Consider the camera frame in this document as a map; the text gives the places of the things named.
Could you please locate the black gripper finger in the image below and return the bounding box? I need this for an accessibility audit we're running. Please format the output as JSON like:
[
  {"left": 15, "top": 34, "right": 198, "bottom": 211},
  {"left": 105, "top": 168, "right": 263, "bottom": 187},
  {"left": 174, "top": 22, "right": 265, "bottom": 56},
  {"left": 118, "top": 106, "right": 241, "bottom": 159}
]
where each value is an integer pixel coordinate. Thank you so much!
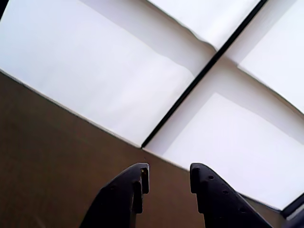
[
  {"left": 79, "top": 162, "right": 150, "bottom": 228},
  {"left": 189, "top": 162, "right": 273, "bottom": 228}
]

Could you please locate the white cabinet door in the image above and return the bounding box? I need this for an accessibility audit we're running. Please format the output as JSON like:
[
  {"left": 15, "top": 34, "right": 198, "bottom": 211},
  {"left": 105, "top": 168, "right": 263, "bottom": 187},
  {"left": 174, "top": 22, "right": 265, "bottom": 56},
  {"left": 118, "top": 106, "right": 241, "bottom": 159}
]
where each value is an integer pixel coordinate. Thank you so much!
[
  {"left": 0, "top": 0, "right": 266, "bottom": 148},
  {"left": 142, "top": 0, "right": 304, "bottom": 211}
]

